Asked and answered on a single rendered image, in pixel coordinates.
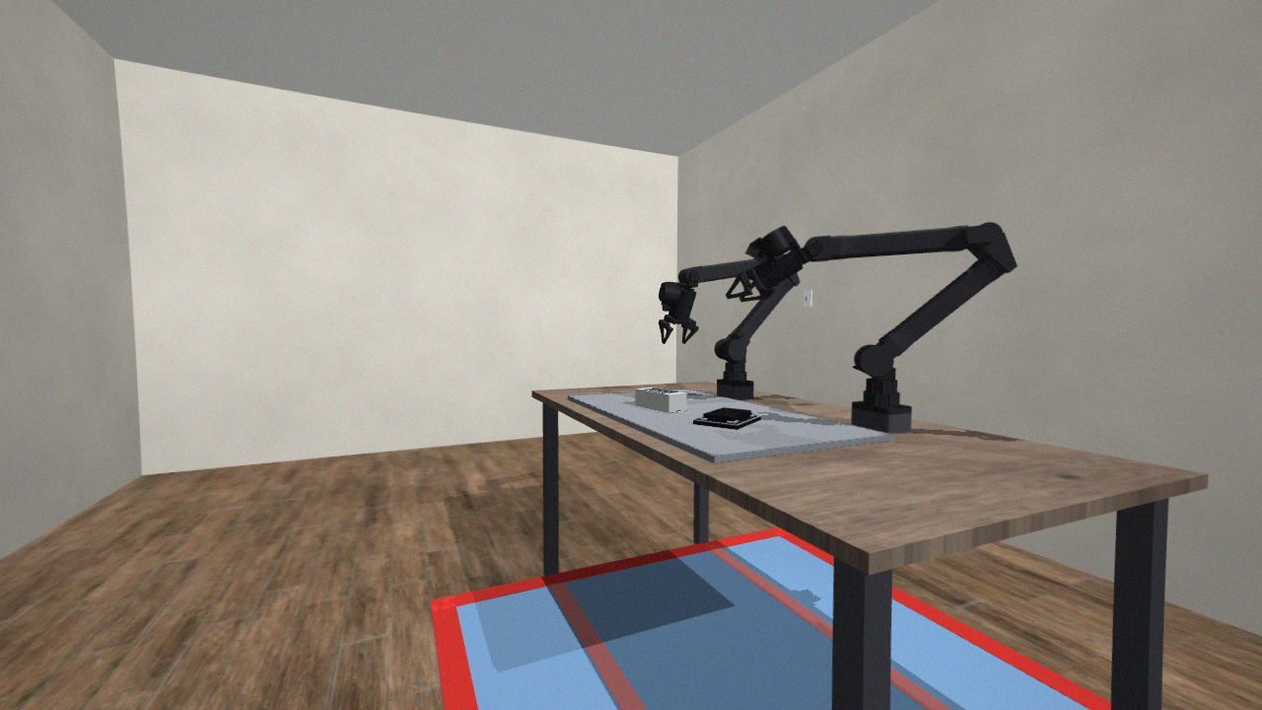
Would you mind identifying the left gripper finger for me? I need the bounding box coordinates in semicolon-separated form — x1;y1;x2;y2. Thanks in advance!
726;272;753;299
740;280;769;301

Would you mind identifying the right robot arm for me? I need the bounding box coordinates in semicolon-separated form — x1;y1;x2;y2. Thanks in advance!
659;259;801;387

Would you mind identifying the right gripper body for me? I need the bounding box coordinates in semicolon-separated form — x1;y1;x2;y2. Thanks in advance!
659;303;699;329

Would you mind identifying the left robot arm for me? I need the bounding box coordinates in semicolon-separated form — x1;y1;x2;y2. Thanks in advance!
745;222;1017;415

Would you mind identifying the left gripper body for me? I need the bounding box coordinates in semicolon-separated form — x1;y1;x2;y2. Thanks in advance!
741;267;786;298

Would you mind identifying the white operator panel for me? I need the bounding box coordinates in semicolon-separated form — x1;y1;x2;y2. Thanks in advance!
635;388;687;412

